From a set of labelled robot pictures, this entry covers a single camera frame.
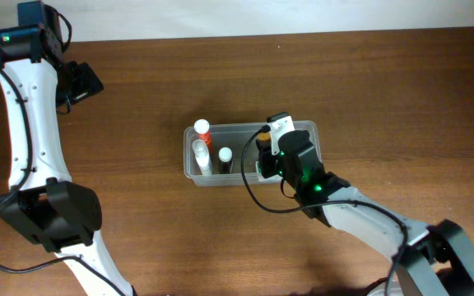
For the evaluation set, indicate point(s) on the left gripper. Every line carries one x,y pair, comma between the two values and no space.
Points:
90,82

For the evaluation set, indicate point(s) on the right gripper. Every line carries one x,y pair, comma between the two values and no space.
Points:
267,168

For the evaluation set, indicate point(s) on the white green medicine box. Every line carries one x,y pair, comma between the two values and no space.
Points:
261,179

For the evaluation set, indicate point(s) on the small jar gold lid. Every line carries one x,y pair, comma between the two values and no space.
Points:
263,140

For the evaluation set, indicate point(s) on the dark bottle white cap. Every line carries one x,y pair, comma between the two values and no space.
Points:
225,155

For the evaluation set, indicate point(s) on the white spray bottle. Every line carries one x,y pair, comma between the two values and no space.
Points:
202,157

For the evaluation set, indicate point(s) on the orange tablet tube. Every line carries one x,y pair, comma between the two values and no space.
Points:
202,128

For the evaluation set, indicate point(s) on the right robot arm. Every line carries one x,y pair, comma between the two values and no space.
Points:
425,259

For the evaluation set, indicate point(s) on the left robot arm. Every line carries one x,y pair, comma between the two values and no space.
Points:
42,203

